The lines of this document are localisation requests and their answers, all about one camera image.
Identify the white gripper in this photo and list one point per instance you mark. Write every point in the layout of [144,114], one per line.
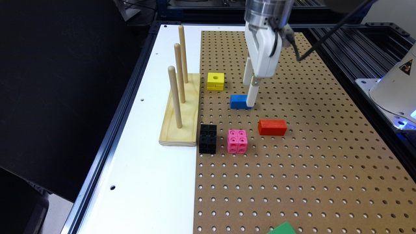
[264,48]

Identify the narrow blue block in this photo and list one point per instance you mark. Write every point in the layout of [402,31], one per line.
[238,102]

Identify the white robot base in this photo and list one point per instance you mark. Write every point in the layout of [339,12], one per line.
[394,93]

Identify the yellow cube with hole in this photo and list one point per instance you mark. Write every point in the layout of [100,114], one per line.
[215,81]

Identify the red rectangular block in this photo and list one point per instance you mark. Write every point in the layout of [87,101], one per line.
[272,127]

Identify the pink interlocking cube block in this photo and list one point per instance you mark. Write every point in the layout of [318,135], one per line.
[237,141]

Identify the black interlocking cube block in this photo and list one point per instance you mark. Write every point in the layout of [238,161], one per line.
[207,141]

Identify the front wooden peg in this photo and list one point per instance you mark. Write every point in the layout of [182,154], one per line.
[175,96]

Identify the wooden peg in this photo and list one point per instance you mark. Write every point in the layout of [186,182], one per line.
[175,96]
[180,80]
[183,52]

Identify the middle wooden peg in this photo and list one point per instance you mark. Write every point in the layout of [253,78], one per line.
[180,80]

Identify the rear wooden peg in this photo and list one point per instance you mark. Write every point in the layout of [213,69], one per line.
[183,52]

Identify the brown perforated pegboard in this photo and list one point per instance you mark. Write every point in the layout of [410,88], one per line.
[329,173]

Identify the wooden peg base board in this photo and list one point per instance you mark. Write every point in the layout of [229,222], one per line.
[186,136]

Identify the green block corner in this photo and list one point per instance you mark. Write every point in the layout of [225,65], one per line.
[284,228]

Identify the black curtain panel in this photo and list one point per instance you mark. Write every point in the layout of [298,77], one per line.
[64,68]

